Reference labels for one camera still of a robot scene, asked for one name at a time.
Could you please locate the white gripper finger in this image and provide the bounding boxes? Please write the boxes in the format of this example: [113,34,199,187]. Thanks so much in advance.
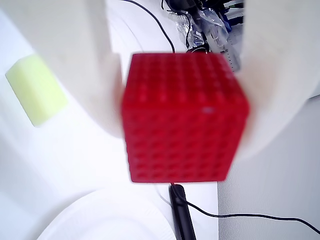
[0,0,125,140]
[234,0,320,162]

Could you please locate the red studded cube block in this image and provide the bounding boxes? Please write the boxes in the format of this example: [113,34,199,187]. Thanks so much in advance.
[121,52,252,185]

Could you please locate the pale yellow foam block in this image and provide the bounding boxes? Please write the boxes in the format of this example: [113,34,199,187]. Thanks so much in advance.
[4,53,70,128]

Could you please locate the clear plastic bag pile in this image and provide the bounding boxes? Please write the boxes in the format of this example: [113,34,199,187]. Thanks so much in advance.
[168,6,242,73]

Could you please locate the white paper plate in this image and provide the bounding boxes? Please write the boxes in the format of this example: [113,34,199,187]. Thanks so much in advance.
[36,187,177,240]

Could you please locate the black bar-shaped plug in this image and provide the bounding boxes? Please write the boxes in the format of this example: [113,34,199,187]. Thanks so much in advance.
[168,184,198,240]

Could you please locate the black cable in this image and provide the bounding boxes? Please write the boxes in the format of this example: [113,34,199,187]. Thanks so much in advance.
[171,182,320,232]
[121,0,177,54]

